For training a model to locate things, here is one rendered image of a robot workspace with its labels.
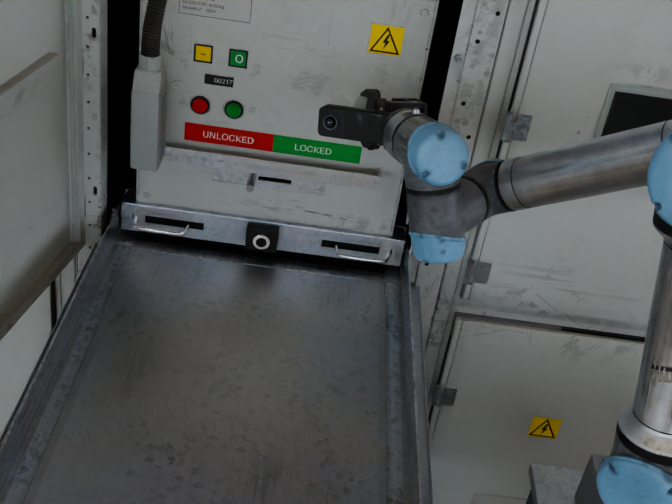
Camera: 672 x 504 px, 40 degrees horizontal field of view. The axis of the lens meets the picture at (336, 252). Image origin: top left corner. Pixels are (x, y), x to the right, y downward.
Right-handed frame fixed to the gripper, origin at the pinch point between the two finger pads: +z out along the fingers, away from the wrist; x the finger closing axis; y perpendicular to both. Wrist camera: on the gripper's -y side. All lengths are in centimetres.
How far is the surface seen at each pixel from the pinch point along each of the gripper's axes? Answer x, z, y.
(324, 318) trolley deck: -38.1, 3.1, -1.8
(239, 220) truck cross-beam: -25.4, 21.7, -14.7
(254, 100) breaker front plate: -1.7, 16.3, -13.7
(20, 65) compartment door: 4, 5, -52
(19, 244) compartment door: -26, 10, -53
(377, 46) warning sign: 9.4, 7.9, 5.3
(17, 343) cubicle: -55, 36, -56
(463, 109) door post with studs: 0.2, 1.8, 19.6
